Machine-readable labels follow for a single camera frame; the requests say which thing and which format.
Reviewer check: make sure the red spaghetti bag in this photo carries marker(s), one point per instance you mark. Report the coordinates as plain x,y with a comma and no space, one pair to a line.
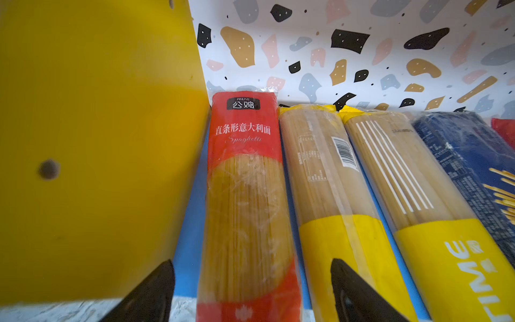
506,129
249,266

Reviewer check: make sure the red top spaghetti bag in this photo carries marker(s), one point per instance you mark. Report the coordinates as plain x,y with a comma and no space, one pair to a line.
249,266

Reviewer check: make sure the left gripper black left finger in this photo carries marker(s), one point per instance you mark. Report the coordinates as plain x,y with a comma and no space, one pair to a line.
151,300

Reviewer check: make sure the blue Barilla spaghetti box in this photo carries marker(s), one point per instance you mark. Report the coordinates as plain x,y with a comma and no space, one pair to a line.
480,164

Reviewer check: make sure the clear yellow spaghetti bag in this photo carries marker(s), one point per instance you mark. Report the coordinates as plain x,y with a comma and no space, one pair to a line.
335,213

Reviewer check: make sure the yellow Statime spaghetti bag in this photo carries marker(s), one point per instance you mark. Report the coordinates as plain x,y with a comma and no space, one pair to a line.
460,272

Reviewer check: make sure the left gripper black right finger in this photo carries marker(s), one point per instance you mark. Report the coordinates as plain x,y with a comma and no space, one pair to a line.
356,300

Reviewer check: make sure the yellow shelf pink blue boards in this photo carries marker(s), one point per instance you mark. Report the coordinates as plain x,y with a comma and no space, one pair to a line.
104,117

